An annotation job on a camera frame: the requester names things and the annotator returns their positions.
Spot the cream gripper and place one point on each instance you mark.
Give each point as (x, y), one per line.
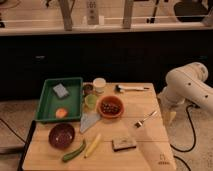
(168, 114)

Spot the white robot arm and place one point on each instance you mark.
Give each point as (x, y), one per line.
(185, 83)

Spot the orange bowl with contents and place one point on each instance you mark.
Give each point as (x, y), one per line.
(110, 107)

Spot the purple bowl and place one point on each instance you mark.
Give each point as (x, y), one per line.
(61, 136)

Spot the metal fork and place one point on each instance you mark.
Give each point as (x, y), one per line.
(141, 122)

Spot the white cup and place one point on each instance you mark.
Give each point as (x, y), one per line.
(99, 84)

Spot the light green cup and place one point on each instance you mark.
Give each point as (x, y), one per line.
(90, 101)

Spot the yellow banana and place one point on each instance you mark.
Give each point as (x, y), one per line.
(92, 145)

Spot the grey folded cloth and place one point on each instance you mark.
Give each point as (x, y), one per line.
(88, 120)

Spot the small dark cup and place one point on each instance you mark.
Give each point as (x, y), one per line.
(87, 89)

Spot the green plastic tray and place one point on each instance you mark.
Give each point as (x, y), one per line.
(50, 101)

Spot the orange round object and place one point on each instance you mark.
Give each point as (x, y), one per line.
(61, 113)

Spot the blue-grey sponge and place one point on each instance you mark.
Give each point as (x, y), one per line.
(60, 91)

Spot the green cucumber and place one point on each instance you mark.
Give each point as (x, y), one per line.
(69, 156)

